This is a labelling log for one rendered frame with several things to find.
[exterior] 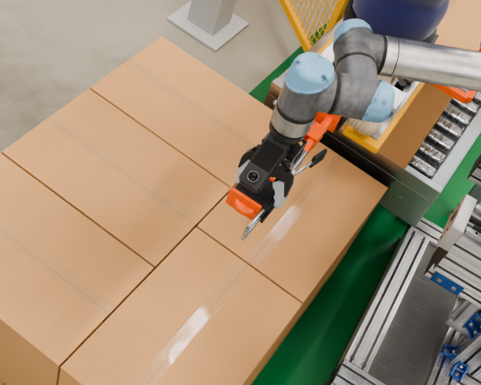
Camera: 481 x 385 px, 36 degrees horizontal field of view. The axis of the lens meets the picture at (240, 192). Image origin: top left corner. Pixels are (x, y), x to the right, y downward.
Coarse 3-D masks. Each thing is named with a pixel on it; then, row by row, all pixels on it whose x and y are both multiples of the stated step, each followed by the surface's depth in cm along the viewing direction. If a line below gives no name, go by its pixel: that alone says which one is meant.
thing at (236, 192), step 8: (240, 184) 149; (272, 184) 151; (232, 192) 148; (240, 192) 148; (248, 192) 148; (264, 192) 149; (272, 192) 150; (232, 200) 150; (240, 200) 148; (248, 200) 147; (256, 200) 148; (264, 200) 148; (256, 208) 147
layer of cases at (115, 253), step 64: (128, 64) 259; (192, 64) 267; (64, 128) 235; (128, 128) 241; (192, 128) 248; (256, 128) 255; (0, 192) 214; (64, 192) 220; (128, 192) 226; (192, 192) 232; (320, 192) 245; (384, 192) 252; (0, 256) 202; (64, 256) 207; (128, 256) 212; (192, 256) 218; (256, 256) 223; (320, 256) 229; (0, 320) 192; (64, 320) 196; (128, 320) 200; (192, 320) 205; (256, 320) 210; (64, 384) 193; (128, 384) 189; (192, 384) 194
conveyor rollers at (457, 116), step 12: (480, 96) 297; (456, 108) 288; (468, 108) 292; (444, 120) 282; (456, 120) 287; (468, 120) 286; (432, 132) 276; (444, 132) 283; (456, 132) 280; (444, 144) 275; (432, 156) 270; (444, 156) 270; (420, 168) 264; (432, 168) 264
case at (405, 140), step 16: (464, 0) 261; (480, 0) 266; (448, 16) 249; (464, 16) 253; (480, 16) 257; (448, 32) 241; (464, 32) 245; (480, 32) 248; (464, 48) 237; (432, 96) 232; (448, 96) 229; (416, 112) 238; (432, 112) 235; (400, 128) 244; (416, 128) 241; (384, 144) 250; (400, 144) 247; (416, 144) 244; (400, 160) 250
